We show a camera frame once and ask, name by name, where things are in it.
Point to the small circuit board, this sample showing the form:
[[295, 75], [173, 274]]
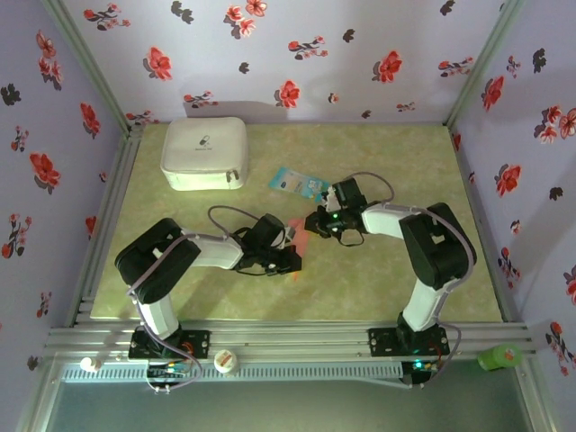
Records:
[[168, 371], [418, 371]]

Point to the aluminium frame side rail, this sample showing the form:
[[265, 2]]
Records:
[[485, 202], [118, 180]]

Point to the pink paper sheet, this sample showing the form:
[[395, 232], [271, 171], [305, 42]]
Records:
[[301, 243]]

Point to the small white bottle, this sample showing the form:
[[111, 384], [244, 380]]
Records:
[[90, 364]]

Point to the white jar red label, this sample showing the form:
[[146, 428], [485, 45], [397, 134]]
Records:
[[226, 361]]

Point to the blue wet wipes packet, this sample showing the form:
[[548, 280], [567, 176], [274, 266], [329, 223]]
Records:
[[292, 182]]

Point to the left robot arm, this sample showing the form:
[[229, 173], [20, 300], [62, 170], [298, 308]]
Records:
[[153, 265]]

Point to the aluminium frame post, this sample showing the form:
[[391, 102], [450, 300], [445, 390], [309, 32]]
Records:
[[480, 67], [91, 67]]

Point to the green plastic bottle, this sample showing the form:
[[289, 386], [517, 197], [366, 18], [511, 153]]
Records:
[[499, 357]]

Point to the white fabric zip case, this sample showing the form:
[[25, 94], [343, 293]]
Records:
[[202, 144]]

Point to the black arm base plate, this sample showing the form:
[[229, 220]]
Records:
[[198, 344], [382, 342]]

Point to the wide aluminium frame rail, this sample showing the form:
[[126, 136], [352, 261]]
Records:
[[292, 337]]

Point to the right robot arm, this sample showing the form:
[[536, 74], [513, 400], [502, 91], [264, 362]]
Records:
[[436, 247]]

